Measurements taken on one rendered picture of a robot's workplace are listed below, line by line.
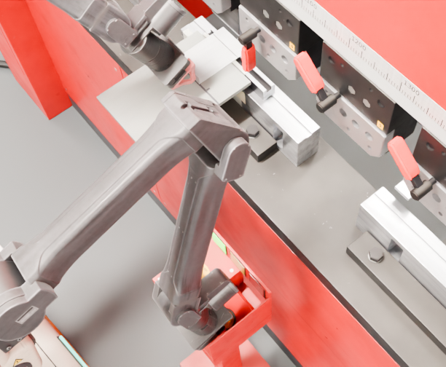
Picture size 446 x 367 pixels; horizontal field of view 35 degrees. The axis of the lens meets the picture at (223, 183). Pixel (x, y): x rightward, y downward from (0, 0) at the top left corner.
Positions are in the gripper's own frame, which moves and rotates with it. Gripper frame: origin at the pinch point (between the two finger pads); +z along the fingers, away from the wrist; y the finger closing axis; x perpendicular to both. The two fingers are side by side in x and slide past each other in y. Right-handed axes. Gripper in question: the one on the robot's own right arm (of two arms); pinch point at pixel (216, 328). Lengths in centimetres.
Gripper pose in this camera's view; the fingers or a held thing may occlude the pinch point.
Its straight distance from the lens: 152.8
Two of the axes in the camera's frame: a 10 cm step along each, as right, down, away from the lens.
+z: 2.8, 3.5, 9.0
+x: -6.0, -6.6, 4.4
